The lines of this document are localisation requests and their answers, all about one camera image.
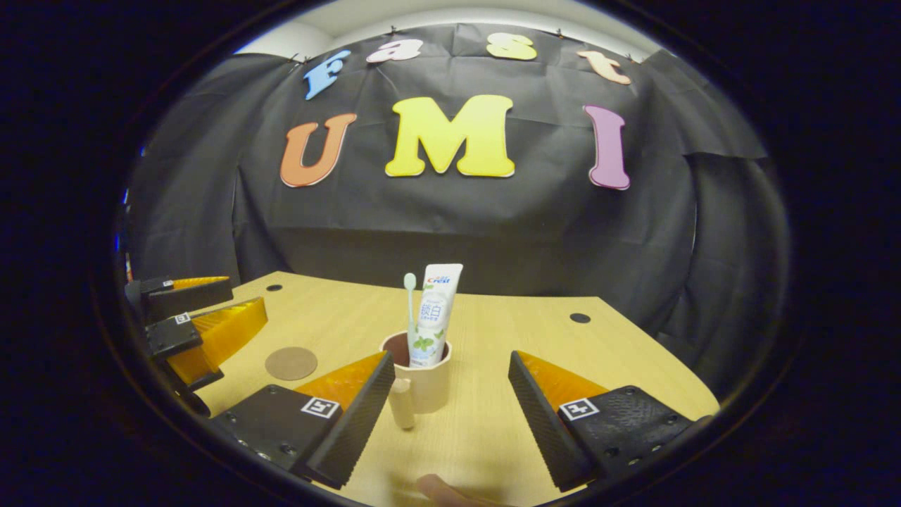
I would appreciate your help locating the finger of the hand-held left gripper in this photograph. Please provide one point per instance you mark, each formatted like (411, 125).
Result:
(190, 299)
(169, 338)

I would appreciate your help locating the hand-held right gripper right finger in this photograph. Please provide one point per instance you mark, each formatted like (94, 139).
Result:
(545, 422)

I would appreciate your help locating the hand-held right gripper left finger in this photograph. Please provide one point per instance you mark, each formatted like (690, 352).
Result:
(355, 422)

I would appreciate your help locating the beige cup brown inside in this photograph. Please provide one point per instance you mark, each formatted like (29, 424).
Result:
(431, 387)

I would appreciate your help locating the round brown coaster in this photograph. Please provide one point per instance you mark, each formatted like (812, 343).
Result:
(291, 363)

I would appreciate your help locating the pale green toothbrush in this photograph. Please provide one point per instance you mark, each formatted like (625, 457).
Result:
(410, 310)

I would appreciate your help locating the white toothpaste tube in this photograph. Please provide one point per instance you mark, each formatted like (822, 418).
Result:
(435, 317)

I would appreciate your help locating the wooden desktop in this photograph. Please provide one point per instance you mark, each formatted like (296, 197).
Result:
(528, 331)

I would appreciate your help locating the black backdrop cloth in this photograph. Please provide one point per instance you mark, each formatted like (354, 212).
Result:
(493, 232)

